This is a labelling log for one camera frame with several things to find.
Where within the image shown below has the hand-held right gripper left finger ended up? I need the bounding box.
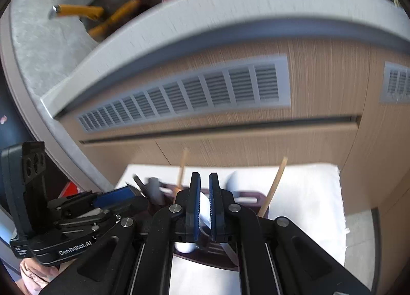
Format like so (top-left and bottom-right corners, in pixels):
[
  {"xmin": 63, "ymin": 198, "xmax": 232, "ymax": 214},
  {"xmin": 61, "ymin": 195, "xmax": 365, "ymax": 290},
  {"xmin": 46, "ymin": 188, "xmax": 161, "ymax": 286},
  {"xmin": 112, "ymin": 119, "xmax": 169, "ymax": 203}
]
[{"xmin": 40, "ymin": 172, "xmax": 202, "ymax": 295}]

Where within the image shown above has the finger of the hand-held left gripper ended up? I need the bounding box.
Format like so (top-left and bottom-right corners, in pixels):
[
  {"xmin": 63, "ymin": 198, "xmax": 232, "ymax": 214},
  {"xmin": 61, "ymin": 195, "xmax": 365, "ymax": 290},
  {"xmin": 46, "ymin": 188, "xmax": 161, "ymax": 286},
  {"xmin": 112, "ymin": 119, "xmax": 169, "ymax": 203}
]
[
  {"xmin": 93, "ymin": 199, "xmax": 151, "ymax": 219},
  {"xmin": 94, "ymin": 185, "xmax": 145, "ymax": 207}
]

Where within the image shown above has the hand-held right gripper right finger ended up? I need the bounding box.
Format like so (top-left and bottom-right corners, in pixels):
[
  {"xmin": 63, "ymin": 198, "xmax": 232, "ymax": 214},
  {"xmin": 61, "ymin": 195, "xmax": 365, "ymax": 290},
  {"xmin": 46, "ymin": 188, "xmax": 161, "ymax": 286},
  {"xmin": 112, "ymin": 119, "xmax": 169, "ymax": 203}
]
[{"xmin": 209, "ymin": 172, "xmax": 372, "ymax": 295}]

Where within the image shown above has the white plastic spoon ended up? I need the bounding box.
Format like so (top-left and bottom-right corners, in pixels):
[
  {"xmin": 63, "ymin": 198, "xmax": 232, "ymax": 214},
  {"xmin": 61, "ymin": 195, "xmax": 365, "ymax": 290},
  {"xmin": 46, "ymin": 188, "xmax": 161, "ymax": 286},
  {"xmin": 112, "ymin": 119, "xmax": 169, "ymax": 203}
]
[{"xmin": 175, "ymin": 171, "xmax": 239, "ymax": 255}]

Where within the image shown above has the black-handled metal spoon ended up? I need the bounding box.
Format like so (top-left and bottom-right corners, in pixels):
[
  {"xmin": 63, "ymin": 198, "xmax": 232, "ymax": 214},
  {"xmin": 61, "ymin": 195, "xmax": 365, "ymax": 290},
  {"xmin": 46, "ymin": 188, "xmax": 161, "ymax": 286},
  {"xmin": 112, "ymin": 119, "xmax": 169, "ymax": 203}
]
[{"xmin": 132, "ymin": 174, "xmax": 146, "ymax": 194}]

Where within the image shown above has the grey metal spoon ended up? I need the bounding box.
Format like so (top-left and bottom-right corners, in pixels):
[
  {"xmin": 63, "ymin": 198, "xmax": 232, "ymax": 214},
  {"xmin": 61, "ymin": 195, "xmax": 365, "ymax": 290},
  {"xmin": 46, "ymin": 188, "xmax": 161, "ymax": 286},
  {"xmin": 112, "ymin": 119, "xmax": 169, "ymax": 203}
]
[{"xmin": 147, "ymin": 177, "xmax": 164, "ymax": 206}]

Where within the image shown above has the maroon plastic utensil holder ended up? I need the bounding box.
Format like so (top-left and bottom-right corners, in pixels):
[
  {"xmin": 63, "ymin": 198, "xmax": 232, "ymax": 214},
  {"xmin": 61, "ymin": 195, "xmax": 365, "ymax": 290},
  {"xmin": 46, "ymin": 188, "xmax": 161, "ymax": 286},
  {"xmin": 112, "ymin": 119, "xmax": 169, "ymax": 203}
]
[{"xmin": 128, "ymin": 183, "xmax": 273, "ymax": 270}]

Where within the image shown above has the wooden chopstick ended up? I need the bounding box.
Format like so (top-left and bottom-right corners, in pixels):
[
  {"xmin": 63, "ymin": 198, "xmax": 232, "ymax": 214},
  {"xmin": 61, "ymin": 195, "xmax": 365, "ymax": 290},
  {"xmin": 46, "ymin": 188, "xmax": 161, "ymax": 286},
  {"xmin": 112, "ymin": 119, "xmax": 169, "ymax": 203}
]
[
  {"xmin": 178, "ymin": 149, "xmax": 190, "ymax": 187},
  {"xmin": 258, "ymin": 157, "xmax": 288, "ymax": 219}
]

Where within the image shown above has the person's left hand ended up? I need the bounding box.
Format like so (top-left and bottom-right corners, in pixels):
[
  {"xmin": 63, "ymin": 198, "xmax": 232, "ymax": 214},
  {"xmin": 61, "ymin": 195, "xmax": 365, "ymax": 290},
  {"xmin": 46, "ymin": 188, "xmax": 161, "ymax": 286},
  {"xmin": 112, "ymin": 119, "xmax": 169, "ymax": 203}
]
[{"xmin": 19, "ymin": 257, "xmax": 63, "ymax": 295}]

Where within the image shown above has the red floor mat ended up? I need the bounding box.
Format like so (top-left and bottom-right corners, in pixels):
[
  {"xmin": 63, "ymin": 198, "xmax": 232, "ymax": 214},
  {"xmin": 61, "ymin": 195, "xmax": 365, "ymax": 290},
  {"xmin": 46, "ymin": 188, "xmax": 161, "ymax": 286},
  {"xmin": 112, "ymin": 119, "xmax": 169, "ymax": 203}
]
[{"xmin": 62, "ymin": 181, "xmax": 83, "ymax": 198}]

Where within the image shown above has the white table cloth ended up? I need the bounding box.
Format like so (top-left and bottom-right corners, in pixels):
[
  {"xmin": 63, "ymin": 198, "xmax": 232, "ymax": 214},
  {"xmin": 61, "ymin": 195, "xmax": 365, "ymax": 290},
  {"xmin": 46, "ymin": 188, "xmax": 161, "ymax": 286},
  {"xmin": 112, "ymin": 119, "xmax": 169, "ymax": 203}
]
[{"xmin": 115, "ymin": 163, "xmax": 348, "ymax": 295}]

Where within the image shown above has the long grey vent grille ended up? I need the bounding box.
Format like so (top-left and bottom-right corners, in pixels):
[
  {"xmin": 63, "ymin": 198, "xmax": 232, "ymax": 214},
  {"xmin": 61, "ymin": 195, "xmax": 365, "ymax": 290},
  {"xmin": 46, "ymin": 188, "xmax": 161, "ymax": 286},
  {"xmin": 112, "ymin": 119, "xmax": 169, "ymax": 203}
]
[{"xmin": 76, "ymin": 55, "xmax": 292, "ymax": 134}]

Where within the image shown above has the wooden cabinet front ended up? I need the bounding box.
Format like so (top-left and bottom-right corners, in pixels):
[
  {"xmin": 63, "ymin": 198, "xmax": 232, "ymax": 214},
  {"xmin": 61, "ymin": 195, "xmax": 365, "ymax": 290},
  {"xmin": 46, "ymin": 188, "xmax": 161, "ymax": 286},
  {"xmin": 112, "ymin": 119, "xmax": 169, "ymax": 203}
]
[{"xmin": 61, "ymin": 37, "xmax": 410, "ymax": 215}]

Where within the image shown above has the grey stone counter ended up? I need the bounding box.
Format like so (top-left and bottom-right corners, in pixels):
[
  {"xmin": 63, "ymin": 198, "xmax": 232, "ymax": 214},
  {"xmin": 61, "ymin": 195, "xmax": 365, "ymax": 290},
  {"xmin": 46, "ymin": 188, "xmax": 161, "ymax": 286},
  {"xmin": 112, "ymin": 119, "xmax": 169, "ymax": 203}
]
[{"xmin": 9, "ymin": 0, "xmax": 410, "ymax": 119}]

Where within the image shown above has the short grey vent grille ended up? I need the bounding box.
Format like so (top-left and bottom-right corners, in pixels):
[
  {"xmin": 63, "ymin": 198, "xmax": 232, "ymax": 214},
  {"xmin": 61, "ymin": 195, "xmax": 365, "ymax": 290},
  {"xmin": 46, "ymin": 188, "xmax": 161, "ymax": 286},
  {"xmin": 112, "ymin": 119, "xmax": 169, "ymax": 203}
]
[{"xmin": 380, "ymin": 61, "xmax": 410, "ymax": 104}]

